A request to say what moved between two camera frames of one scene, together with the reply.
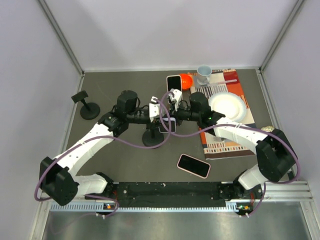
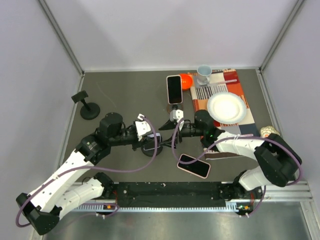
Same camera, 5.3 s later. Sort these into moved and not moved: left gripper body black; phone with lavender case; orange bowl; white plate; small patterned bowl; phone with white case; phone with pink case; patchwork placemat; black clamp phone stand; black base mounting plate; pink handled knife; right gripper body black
Moved: left gripper body black; phone with lavender case; right gripper body black; black clamp phone stand
Not moved: white plate; phone with pink case; orange bowl; phone with white case; pink handled knife; patchwork placemat; black base mounting plate; small patterned bowl
